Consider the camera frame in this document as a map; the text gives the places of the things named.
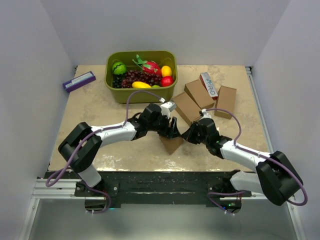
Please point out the aluminium frame rail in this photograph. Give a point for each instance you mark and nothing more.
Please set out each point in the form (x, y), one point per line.
(63, 189)

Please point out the right folded brown box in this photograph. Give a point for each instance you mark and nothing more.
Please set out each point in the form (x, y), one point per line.
(226, 100)

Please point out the small green toy fruit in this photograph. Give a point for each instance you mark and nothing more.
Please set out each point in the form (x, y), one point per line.
(155, 86)

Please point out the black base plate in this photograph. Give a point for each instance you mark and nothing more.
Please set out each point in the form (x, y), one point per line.
(155, 188)

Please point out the red white toothpaste box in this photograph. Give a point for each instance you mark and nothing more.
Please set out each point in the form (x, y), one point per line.
(209, 85)

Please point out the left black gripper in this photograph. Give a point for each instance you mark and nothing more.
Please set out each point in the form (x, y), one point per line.
(170, 132)

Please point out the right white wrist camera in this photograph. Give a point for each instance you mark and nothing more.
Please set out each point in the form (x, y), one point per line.
(205, 115)

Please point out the dark blue toy grapes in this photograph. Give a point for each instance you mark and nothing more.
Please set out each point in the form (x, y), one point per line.
(117, 81)

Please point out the purple flat box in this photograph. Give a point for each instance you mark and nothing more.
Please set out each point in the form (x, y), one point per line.
(79, 82)

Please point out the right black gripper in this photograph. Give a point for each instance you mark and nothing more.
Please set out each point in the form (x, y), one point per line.
(188, 135)

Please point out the red toy grapes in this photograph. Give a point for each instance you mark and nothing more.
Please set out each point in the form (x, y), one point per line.
(133, 76)

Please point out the yellow orange toy lemon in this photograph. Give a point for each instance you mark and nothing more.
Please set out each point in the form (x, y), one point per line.
(166, 71)

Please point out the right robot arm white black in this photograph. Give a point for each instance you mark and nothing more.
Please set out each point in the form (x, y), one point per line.
(273, 174)

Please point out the yellow toy mango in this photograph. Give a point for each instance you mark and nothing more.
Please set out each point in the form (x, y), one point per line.
(140, 85)

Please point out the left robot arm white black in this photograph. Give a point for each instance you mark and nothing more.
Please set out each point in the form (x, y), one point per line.
(80, 147)

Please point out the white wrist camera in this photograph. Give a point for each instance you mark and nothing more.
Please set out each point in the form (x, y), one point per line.
(205, 115)
(167, 108)

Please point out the brown paper box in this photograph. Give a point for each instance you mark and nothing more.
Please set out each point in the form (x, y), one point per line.
(171, 145)

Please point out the front folded brown box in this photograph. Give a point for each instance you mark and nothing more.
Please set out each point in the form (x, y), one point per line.
(187, 108)

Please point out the green toy watermelon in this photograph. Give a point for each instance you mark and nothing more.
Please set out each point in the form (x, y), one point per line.
(119, 68)

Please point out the red toy apple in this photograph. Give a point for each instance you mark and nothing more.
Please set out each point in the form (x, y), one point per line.
(166, 81)

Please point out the olive green plastic basket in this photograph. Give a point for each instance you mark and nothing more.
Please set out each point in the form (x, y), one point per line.
(121, 95)

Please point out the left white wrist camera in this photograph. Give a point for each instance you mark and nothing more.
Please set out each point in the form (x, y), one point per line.
(167, 108)

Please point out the middle folded brown box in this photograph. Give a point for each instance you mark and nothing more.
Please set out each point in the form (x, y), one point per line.
(198, 93)

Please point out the folded brown box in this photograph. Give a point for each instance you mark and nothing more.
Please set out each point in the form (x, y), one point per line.
(198, 93)
(226, 100)
(187, 108)

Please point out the pink toy dragon fruit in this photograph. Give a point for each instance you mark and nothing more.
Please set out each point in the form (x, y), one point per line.
(149, 67)

